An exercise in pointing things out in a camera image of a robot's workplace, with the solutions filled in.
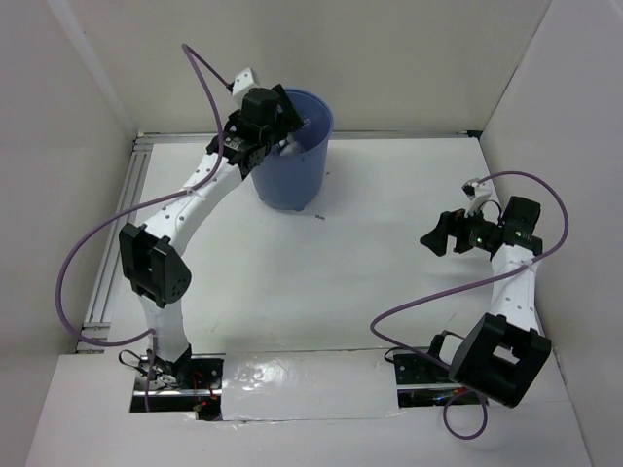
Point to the blue plastic bin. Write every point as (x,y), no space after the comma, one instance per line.
(291,178)

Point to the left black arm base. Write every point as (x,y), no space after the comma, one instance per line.
(196,388)

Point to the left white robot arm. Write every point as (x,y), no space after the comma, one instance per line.
(152,253)

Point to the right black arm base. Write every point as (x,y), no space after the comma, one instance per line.
(421,383)

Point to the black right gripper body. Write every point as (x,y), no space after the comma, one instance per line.
(474,227)

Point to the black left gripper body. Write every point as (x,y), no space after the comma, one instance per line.
(274,135)

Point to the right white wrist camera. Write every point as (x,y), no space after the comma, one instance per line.
(478,194)

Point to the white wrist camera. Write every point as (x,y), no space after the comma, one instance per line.
(243,82)
(478,194)

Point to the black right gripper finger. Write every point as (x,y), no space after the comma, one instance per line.
(461,244)
(437,239)

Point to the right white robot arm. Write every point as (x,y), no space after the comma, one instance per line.
(504,352)

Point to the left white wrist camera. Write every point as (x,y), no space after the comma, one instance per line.
(243,82)

